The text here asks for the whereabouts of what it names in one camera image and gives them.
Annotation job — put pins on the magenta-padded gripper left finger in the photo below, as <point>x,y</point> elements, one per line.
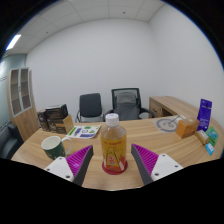
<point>78,161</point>

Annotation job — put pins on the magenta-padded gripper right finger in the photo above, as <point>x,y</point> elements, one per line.
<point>148,161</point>

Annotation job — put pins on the orange drink bottle white cap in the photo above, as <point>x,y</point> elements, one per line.
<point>113,146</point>

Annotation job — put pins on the green mug white inside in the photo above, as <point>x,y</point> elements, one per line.
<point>53,148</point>

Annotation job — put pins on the white printed leaflet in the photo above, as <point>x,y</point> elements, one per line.
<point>84,131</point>

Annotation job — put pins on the flat round red coaster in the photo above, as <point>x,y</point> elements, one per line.
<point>115,171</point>

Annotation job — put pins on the brown cardboard box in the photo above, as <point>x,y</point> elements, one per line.
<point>63,126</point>

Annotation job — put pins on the black printed box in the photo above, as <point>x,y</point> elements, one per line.
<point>56,111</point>

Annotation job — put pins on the small dark brown box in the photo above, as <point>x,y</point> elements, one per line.
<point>42,120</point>

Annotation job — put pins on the black fabric chair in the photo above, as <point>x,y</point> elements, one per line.
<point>90,105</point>

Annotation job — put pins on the small tan box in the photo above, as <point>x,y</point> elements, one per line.
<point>202,137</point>

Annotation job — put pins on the black mesh office chair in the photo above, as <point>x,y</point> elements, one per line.
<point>127,105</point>

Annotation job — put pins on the wooden side desk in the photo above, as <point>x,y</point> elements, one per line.
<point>170,105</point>

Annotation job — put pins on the small light blue box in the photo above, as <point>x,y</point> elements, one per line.
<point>210,149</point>

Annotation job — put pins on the green flat box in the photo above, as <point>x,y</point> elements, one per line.
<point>212,135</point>

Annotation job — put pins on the black sofa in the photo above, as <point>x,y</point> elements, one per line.
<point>8,142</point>

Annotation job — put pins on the purple standing bag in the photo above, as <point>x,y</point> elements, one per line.
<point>204,114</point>

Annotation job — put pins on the wooden shelf unit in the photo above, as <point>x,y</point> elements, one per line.
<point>21,103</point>

